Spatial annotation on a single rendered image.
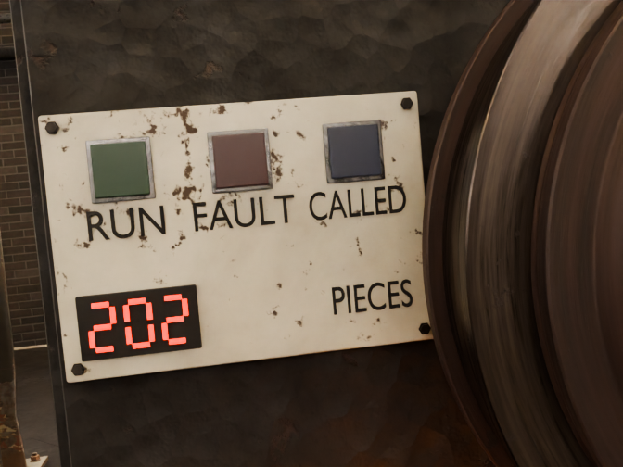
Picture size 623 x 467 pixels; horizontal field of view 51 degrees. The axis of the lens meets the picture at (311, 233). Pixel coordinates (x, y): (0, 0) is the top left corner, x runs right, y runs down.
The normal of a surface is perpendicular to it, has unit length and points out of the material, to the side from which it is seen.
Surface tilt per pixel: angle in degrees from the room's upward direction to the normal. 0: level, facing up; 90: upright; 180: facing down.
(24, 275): 90
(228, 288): 90
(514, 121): 90
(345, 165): 90
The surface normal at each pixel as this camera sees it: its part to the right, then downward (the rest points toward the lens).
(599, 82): 0.14, 0.04
